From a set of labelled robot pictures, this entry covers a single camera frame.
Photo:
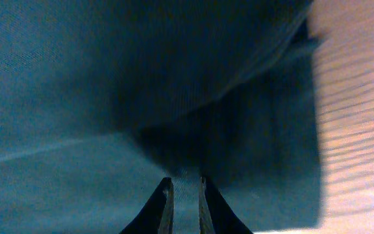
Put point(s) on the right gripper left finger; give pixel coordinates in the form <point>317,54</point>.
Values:
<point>156,216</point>

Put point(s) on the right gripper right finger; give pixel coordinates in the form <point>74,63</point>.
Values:
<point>215,214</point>

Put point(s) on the black Sydro t-shirt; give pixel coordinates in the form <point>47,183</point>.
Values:
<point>101,100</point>

